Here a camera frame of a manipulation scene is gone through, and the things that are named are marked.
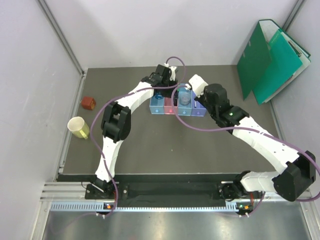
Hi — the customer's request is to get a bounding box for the blue slime jar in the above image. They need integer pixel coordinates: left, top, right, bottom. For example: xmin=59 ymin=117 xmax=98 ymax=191
xmin=154 ymin=92 xmax=164 ymax=100

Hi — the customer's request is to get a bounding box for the clear staples box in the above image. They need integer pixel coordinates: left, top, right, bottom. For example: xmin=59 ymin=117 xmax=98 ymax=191
xmin=178 ymin=90 xmax=191 ymax=106

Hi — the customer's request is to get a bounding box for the light blue bin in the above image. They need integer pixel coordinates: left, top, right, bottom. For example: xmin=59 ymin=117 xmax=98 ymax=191
xmin=177 ymin=84 xmax=192 ymax=116
xmin=149 ymin=96 xmax=165 ymax=115

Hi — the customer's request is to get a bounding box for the purple plastic bin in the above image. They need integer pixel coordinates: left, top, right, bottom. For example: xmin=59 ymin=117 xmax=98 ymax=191
xmin=191 ymin=91 xmax=207 ymax=117

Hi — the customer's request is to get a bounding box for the brown box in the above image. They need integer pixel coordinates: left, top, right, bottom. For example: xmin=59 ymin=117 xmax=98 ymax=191
xmin=80 ymin=96 xmax=96 ymax=111

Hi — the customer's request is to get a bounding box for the green cap highlighter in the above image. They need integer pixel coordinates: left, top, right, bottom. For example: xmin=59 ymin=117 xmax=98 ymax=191
xmin=173 ymin=97 xmax=178 ymax=107

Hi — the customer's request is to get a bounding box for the pink plastic bin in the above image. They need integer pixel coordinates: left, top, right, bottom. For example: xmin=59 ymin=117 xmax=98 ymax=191
xmin=163 ymin=97 xmax=178 ymax=115

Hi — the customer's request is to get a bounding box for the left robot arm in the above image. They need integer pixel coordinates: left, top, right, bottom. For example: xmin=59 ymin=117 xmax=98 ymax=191
xmin=90 ymin=63 xmax=178 ymax=199

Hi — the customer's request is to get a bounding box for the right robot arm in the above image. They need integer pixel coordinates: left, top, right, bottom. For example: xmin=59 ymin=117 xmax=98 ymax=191
xmin=195 ymin=83 xmax=319 ymax=202

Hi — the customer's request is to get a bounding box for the yellow white mug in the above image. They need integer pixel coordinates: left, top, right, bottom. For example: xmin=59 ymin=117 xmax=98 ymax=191
xmin=67 ymin=116 xmax=90 ymax=140

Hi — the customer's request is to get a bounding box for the teal folder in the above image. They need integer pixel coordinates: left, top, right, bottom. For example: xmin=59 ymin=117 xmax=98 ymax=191
xmin=253 ymin=30 xmax=303 ymax=105

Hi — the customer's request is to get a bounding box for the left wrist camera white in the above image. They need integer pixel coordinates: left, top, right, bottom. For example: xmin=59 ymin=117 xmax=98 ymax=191
xmin=164 ymin=63 xmax=178 ymax=82

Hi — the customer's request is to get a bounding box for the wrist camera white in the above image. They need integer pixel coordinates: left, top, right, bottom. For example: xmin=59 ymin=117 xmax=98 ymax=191
xmin=184 ymin=74 xmax=209 ymax=98
xmin=164 ymin=63 xmax=178 ymax=82

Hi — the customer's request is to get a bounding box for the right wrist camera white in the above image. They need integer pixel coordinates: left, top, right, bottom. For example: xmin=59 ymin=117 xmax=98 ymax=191
xmin=184 ymin=74 xmax=209 ymax=98

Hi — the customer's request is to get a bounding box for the green ring binder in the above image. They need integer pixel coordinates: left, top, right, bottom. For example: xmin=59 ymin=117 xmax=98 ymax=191
xmin=237 ymin=19 xmax=311 ymax=104

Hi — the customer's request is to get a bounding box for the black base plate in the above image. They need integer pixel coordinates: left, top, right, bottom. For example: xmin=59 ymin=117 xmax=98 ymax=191
xmin=57 ymin=173 xmax=249 ymax=207

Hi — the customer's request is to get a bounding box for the aluminium rail with cable duct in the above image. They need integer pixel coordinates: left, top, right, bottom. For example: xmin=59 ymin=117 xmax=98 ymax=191
xmin=39 ymin=181 xmax=313 ymax=213

